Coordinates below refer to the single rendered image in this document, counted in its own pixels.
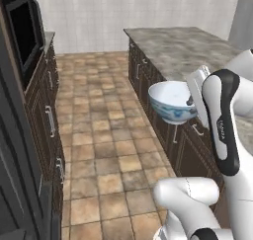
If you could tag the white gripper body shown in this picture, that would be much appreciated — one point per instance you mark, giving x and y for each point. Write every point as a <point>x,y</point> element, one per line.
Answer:
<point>196,86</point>

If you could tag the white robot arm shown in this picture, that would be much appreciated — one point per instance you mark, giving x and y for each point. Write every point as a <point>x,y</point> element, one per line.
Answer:
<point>230,171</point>

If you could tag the white and blue bowl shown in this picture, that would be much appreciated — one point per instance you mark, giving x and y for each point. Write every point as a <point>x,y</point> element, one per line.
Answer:
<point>168,97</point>

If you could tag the dark island cabinet run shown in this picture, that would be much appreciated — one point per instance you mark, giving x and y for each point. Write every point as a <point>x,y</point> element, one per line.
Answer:
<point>154,76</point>

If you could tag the dark base cabinet run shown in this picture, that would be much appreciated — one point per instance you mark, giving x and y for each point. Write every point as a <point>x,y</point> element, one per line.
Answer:
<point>41,125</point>

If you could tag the tall dark cabinet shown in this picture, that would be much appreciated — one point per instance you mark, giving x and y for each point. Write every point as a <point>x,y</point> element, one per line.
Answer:
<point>13,158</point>

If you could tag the black built-in oven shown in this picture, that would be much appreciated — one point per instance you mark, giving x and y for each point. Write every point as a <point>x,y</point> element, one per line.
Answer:
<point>24,36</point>

